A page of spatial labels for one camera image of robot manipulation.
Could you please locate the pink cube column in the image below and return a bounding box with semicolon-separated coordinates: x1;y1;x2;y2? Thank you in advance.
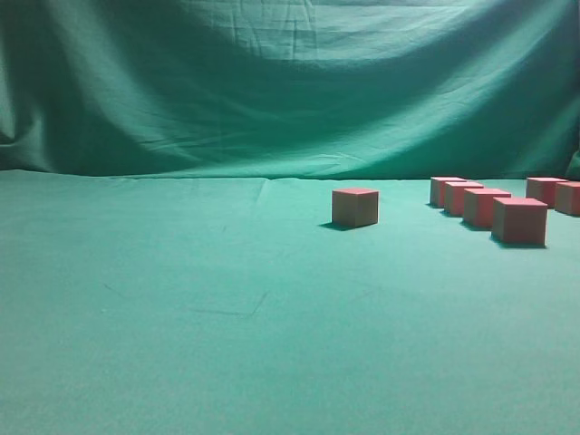
332;188;380;228
430;177;468;208
463;188;512;229
491;197;548;247
526;177;566;208
444;181;484;217
554;181;580;217

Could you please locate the green cloth backdrop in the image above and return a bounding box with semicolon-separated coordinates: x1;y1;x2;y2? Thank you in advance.
1;1;579;179

